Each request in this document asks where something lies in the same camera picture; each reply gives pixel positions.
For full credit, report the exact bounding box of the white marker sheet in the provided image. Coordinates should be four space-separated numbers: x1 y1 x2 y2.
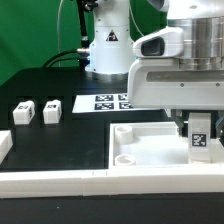
72 94 158 115

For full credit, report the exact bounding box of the white front fence wall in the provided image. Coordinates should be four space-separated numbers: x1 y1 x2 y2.
0 165 224 198

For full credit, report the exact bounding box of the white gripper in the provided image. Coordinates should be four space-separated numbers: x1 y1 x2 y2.
127 59 224 138

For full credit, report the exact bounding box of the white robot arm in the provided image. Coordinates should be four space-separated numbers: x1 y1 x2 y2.
87 0 224 137

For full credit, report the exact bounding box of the white thin cable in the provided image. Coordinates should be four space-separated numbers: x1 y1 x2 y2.
56 0 66 68

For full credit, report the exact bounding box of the white square tabletop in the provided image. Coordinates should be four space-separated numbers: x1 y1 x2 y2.
108 121 224 168

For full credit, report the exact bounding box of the black cable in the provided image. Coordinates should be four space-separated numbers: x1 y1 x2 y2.
42 49 88 69

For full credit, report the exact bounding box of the white left fence block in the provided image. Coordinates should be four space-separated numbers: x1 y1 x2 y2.
0 130 13 164

